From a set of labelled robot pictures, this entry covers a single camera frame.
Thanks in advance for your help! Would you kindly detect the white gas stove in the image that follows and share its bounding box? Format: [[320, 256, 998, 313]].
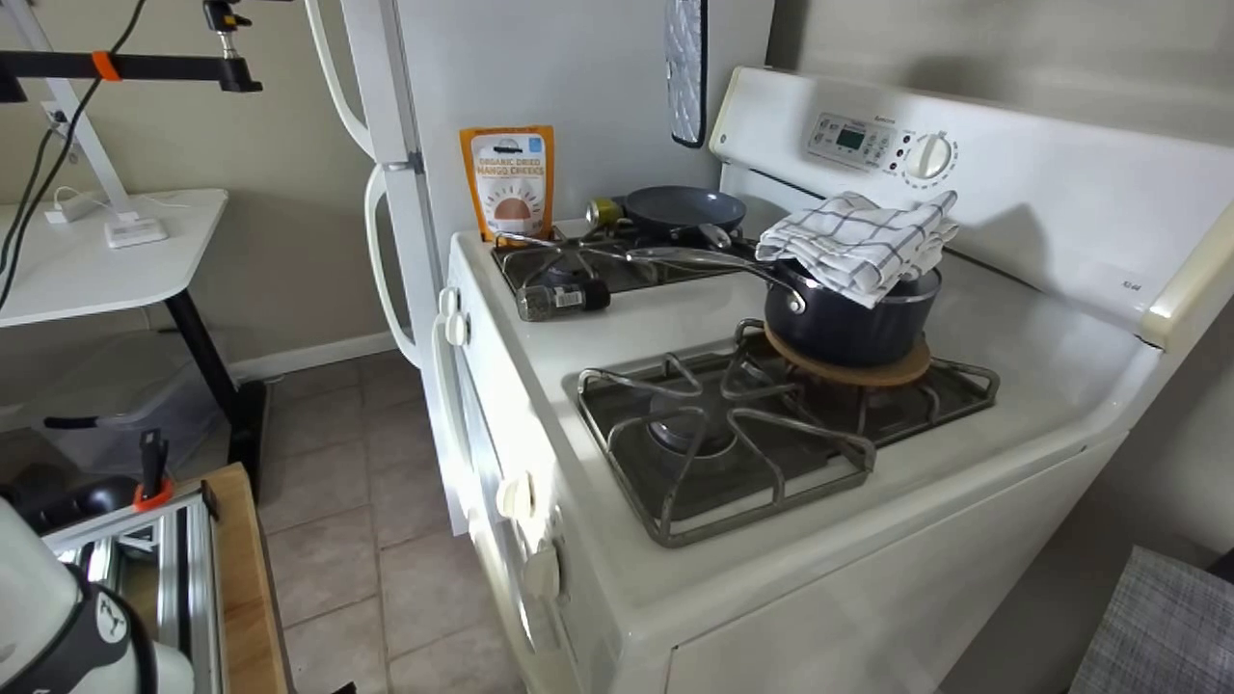
[[435, 62, 1234, 694]]

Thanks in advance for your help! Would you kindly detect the grey frying pan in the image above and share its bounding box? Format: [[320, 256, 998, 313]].
[[612, 180, 754, 260]]

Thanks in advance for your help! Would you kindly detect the glass spice grinder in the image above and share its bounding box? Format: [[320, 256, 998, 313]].
[[512, 256, 612, 323]]

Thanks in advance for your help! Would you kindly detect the orange dried mango bag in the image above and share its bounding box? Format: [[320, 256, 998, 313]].
[[455, 125, 561, 247]]

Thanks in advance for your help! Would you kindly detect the dark saucepan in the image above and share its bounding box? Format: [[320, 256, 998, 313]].
[[576, 244, 944, 369]]

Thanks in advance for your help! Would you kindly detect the white checked dish towel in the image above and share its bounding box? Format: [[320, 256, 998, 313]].
[[754, 190, 964, 310]]

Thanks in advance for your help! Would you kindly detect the white refrigerator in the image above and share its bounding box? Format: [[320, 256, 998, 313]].
[[301, 0, 783, 388]]

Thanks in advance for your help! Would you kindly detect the grey patterned hanging cloth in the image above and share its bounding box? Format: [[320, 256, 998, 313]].
[[664, 0, 715, 149]]

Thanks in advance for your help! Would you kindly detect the white oven dial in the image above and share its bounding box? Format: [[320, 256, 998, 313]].
[[904, 129, 961, 185]]

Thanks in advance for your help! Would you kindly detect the wooden mounting board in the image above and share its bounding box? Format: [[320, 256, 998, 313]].
[[197, 459, 295, 694]]

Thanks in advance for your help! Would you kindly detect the black and orange clamp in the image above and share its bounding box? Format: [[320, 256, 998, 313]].
[[131, 426, 178, 514]]

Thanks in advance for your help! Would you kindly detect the black bar with orange band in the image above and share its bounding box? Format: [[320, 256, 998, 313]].
[[0, 49, 268, 99]]

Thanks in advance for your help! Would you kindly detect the white table with black legs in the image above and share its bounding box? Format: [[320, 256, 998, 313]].
[[0, 185, 269, 504]]

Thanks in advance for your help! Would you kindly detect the grey checked mat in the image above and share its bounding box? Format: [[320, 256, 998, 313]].
[[1070, 544, 1234, 694]]

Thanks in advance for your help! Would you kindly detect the white oven door handle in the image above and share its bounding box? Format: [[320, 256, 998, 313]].
[[441, 343, 516, 609]]

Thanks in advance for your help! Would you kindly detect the aluminium profile frame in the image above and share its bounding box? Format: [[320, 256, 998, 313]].
[[43, 494, 232, 694]]

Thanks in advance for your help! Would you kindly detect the white camera stand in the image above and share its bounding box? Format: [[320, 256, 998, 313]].
[[0, 0, 170, 250]]

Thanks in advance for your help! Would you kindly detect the thin black cable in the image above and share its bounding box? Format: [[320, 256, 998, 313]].
[[0, 0, 152, 306]]

